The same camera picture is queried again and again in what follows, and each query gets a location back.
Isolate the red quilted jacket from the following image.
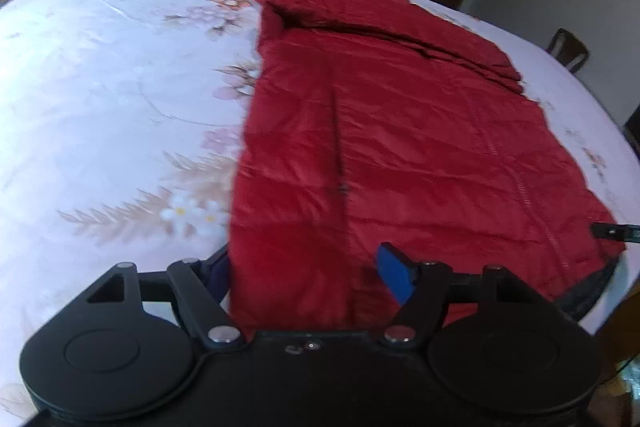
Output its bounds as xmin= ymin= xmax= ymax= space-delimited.
xmin=229 ymin=0 xmax=623 ymax=331

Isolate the dark wooden chair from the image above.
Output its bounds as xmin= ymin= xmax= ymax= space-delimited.
xmin=546 ymin=28 xmax=590 ymax=75

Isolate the white floral bed quilt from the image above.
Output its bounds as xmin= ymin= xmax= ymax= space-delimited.
xmin=1 ymin=0 xmax=639 ymax=426

